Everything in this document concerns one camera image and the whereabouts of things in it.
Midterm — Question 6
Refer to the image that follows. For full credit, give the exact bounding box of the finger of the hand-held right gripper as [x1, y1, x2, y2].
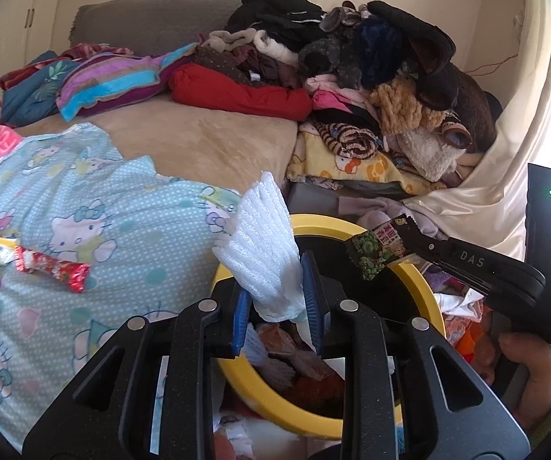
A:
[400, 227, 453, 271]

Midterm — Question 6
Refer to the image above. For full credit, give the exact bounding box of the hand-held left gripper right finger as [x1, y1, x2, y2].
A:
[299, 251, 531, 460]

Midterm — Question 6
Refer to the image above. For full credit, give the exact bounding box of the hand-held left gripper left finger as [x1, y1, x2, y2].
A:
[23, 280, 257, 460]

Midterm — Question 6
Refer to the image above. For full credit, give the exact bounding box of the green snack packet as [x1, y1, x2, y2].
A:
[345, 214, 417, 283]

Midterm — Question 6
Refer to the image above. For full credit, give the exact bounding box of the white foam net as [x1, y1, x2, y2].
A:
[244, 326, 300, 384]
[212, 171, 305, 323]

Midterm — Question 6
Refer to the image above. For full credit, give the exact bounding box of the red plastic bag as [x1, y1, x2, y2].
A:
[290, 374, 348, 417]

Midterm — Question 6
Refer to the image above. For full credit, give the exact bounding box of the yellow bin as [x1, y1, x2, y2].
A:
[211, 214, 448, 442]

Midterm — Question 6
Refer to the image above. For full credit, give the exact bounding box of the person's right hand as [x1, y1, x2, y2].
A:
[498, 333, 551, 434]

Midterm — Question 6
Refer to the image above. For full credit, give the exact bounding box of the mauve cloth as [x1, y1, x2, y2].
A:
[338, 196, 449, 240]

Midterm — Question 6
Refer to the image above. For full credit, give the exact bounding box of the heap of colourful clothes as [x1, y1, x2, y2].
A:
[419, 259, 501, 365]

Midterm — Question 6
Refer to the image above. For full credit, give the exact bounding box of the white paper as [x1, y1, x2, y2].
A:
[211, 412, 305, 460]

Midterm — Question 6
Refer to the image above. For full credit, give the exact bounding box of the yellow cartoon blanket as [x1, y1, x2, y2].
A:
[285, 122, 449, 197]

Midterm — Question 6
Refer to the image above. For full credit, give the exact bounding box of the brown striped knit cloth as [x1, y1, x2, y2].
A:
[314, 117, 386, 160]

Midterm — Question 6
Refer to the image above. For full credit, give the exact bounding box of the white curtain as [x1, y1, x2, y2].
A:
[405, 0, 551, 269]

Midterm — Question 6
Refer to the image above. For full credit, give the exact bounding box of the light blue cartoon quilt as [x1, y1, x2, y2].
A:
[0, 122, 248, 451]

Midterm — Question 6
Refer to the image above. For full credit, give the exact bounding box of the beige plush bed cover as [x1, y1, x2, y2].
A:
[14, 91, 312, 197]

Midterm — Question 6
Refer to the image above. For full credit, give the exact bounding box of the long red snack packet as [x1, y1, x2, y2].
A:
[14, 245, 90, 294]

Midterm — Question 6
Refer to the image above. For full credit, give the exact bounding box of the pile of mixed clothes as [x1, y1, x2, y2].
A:
[194, 0, 497, 183]

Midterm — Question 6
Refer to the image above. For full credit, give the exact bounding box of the red cloth roll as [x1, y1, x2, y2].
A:
[167, 63, 313, 122]

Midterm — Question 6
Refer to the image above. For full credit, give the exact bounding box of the striped colourful pillow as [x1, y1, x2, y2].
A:
[55, 43, 200, 123]

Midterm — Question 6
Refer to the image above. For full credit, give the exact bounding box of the blue floral blanket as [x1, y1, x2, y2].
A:
[0, 50, 82, 128]

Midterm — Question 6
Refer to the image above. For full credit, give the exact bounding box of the grey bed headboard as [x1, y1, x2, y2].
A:
[67, 0, 245, 58]

